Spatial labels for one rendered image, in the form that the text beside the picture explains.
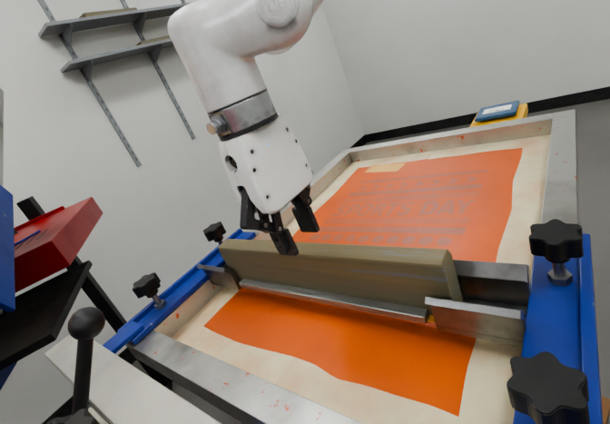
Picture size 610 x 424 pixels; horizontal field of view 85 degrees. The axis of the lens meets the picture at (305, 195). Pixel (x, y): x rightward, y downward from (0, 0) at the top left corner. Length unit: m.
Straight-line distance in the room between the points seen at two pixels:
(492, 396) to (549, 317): 0.09
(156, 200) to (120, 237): 0.34
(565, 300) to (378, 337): 0.20
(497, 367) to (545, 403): 0.15
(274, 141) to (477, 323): 0.29
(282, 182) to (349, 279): 0.15
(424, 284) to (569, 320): 0.12
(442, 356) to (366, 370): 0.08
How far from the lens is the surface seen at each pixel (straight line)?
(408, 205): 0.70
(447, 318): 0.40
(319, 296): 0.48
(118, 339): 0.65
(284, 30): 0.37
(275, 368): 0.49
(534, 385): 0.27
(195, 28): 0.38
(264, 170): 0.38
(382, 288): 0.42
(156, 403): 0.42
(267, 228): 0.41
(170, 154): 2.64
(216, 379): 0.47
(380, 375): 0.42
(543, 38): 4.00
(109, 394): 0.48
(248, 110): 0.38
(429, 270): 0.37
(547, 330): 0.38
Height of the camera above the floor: 1.28
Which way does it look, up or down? 20 degrees down
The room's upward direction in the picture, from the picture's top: 23 degrees counter-clockwise
